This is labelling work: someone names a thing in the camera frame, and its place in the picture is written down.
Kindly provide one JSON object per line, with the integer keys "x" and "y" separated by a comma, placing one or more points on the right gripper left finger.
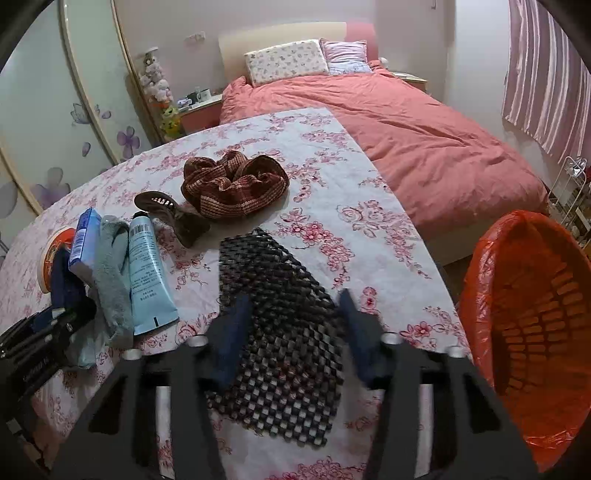
{"x": 227, "y": 335}

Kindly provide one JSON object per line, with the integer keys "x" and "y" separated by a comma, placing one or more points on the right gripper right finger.
{"x": 372, "y": 358}

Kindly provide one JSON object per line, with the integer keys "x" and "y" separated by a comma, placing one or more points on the dark blue packet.
{"x": 67, "y": 290}

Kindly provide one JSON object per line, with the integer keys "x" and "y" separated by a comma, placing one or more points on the light blue cream tube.
{"x": 152, "y": 304}

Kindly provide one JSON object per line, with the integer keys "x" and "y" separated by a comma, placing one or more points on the black mesh mat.
{"x": 290, "y": 374}

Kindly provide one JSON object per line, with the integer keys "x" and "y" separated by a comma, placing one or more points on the grey green cloth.
{"x": 112, "y": 325}

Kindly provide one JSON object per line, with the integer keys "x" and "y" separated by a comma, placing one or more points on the brown hair clip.
{"x": 187, "y": 226}

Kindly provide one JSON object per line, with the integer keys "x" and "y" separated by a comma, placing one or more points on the blue small carton box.
{"x": 82, "y": 255}

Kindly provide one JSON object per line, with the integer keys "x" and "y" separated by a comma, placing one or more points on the orange round lid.
{"x": 60, "y": 238}

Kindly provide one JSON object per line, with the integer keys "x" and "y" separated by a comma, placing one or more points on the brown plaid scrunchie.
{"x": 233, "y": 187}

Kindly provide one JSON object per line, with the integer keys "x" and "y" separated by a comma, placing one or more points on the orange plastic trash basket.
{"x": 525, "y": 309}

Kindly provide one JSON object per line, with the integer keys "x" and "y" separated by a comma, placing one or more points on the bed with coral duvet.
{"x": 453, "y": 177}

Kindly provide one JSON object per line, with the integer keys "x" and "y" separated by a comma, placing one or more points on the pink bedside table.
{"x": 202, "y": 116}

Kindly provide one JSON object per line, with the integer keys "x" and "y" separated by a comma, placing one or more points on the floral sliding wardrobe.
{"x": 70, "y": 109}

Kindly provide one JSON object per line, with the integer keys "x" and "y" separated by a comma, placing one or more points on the stuffed toy stack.
{"x": 159, "y": 98}

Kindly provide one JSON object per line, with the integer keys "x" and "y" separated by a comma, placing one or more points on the cluttered shelf rack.
{"x": 569, "y": 198}

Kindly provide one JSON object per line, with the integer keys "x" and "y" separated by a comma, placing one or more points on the far bedside table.
{"x": 413, "y": 80}

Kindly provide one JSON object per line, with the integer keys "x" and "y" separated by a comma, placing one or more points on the white floral pillow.
{"x": 285, "y": 61}

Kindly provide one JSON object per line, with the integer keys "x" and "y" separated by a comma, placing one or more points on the pink striped pillow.
{"x": 346, "y": 57}

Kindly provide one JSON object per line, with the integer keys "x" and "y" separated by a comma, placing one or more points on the pink striped curtain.
{"x": 547, "y": 89}

